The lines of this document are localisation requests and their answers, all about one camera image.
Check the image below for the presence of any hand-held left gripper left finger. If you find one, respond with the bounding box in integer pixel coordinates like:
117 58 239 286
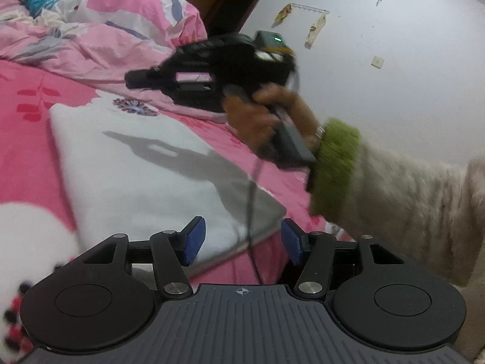
81 216 207 298

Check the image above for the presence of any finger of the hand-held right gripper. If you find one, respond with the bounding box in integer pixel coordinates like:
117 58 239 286
124 50 225 113

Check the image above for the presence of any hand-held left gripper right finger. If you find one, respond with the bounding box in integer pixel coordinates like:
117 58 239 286
281 217 405 298

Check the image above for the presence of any white sweatshirt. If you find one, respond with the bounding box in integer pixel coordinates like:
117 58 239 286
49 102 287 278

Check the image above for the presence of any person's right forearm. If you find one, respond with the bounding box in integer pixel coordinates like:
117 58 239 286
306 118 485 289

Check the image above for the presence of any person's right hand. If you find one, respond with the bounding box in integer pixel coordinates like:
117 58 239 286
222 83 327 160

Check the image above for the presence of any pink printed quilt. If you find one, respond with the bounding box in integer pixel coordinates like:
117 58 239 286
0 0 236 123

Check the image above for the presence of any cream knitted garment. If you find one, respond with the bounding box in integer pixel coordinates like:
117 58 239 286
0 8 76 28

